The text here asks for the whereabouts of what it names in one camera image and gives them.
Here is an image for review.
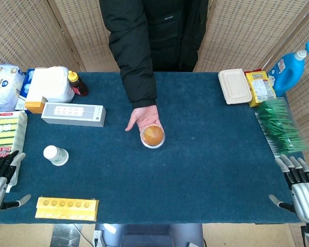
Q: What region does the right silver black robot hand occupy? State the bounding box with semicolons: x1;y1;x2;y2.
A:
268;153;309;224

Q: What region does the yellow block with holes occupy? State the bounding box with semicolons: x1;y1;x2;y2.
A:
35;197;100;222

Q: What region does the red print snack pack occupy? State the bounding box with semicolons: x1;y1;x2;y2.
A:
0;145;21;193

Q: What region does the small orange carton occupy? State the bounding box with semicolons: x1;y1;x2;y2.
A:
24;96;49;114

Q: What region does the brown honey bottle yellow cap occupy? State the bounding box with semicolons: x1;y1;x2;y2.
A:
67;70;89;98

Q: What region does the green sachet pack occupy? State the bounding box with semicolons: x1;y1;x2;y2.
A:
254;97;309;159

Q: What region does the white floor cable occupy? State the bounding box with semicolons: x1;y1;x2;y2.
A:
72;223;94;245

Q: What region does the cup of orange liquid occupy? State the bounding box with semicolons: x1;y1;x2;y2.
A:
140;123;167;150

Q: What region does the white flour bag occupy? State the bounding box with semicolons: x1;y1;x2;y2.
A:
25;66;76;103

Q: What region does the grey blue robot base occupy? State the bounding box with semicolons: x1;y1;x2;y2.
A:
95;223;204;247

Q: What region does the blue detergent bottle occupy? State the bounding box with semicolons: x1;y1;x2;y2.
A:
267;40;309;97

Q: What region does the white bag blue print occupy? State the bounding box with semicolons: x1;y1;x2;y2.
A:
0;63;26;113

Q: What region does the white paper cup green print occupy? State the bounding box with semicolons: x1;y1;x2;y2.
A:
43;145;70;167

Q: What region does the yellow Lipo snack pack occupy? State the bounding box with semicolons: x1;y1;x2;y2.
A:
244;68;277;108

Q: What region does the person's black sleeved forearm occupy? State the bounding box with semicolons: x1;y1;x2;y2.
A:
119;58;158;109

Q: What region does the blue white carton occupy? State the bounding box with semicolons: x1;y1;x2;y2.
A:
14;68;36;111

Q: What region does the white power strip box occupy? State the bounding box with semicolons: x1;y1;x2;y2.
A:
41;102;107;128

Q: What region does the yellow green sponge pack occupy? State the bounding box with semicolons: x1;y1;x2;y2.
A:
0;110;28;155

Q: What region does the beige takeaway food box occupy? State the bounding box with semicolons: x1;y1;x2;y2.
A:
218;68;253;105

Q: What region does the person's bare hand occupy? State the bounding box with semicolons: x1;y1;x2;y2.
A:
125;104;162;145

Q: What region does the person's black jacket torso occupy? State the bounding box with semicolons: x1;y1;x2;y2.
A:
99;0;209;73

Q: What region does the dark blue table cloth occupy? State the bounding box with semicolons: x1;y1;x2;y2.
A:
0;72;309;225

